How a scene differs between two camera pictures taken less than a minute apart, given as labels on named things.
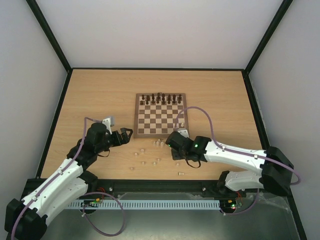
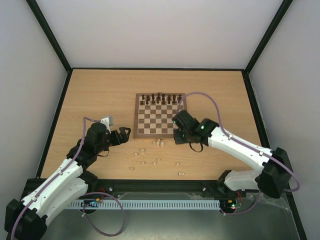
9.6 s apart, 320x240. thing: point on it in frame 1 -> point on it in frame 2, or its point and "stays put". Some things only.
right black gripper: (176, 152) -> (179, 136)
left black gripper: (125, 139) stays put
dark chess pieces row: (147, 100) stays put
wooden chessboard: (155, 114) stays put
